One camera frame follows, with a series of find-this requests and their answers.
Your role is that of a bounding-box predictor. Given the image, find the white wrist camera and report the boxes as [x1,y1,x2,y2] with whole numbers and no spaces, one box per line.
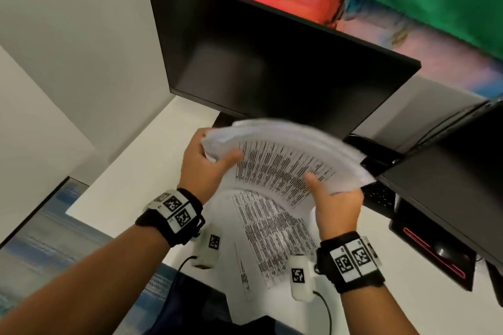
[290,254,318,303]
[191,224,224,270]

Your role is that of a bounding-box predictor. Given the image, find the person's right hand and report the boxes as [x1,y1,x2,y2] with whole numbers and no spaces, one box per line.
[304,172,365,242]

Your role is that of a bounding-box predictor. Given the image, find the person's left forearm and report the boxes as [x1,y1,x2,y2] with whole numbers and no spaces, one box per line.
[0,225,172,335]

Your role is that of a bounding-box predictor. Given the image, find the black computer mouse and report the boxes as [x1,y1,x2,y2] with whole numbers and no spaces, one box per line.
[434,246,456,263]

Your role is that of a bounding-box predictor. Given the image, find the black flat device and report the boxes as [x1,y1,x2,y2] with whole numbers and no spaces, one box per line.
[485,260,503,300]

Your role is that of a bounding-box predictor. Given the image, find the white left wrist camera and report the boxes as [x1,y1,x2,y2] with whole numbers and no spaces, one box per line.
[191,224,224,270]

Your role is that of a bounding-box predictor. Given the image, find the person's dark trousers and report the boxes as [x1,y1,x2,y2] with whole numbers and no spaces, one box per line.
[143,272,291,335]

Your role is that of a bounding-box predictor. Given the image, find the person's left hand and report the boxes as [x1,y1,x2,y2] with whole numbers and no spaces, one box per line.
[177,128,245,206]

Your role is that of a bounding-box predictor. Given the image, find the glossy black box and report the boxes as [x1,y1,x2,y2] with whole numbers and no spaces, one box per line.
[342,132,406,178]

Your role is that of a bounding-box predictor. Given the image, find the black camera cable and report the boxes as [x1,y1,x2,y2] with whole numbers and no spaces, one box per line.
[151,255,198,335]
[312,291,333,335]

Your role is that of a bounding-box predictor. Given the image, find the stack of white printed papers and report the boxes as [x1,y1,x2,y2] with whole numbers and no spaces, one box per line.
[201,118,377,210]

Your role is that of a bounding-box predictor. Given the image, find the white table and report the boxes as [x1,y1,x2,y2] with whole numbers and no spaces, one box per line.
[65,97,503,335]

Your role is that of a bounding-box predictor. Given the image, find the black left wristband with markers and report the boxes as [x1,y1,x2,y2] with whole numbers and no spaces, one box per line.
[135,188,206,248]

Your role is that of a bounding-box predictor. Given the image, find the black left camera cable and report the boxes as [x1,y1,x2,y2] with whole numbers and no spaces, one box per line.
[151,255,198,335]

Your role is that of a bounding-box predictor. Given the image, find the black wristband with markers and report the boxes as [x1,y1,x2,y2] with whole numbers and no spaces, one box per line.
[315,231,386,295]
[135,188,206,248]

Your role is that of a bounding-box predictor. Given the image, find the grey desk divider panel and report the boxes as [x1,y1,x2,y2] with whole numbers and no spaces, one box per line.
[369,73,488,153]

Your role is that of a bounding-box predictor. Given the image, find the person's right forearm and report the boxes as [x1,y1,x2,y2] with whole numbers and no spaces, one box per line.
[340,282,423,335]

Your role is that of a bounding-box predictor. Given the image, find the black right camera cable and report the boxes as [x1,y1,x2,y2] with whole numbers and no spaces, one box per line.
[312,291,333,335]

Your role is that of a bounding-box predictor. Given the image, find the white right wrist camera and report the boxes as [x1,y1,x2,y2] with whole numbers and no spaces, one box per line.
[290,254,318,303]

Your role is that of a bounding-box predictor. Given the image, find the black keyboard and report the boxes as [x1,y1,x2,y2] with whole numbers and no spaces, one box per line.
[359,181,398,218]

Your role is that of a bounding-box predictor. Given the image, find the black computer monitor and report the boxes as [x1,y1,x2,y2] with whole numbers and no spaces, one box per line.
[143,0,422,143]
[377,99,503,275]

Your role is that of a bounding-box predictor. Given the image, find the black mouse pad red trim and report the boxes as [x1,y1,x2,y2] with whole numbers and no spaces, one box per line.
[389,199,477,292]

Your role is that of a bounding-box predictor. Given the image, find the black right wristband with markers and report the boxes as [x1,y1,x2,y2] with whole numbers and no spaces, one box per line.
[315,231,386,295]

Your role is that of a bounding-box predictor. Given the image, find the black red-striped monitor base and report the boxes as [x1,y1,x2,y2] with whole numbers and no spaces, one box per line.
[212,113,240,129]

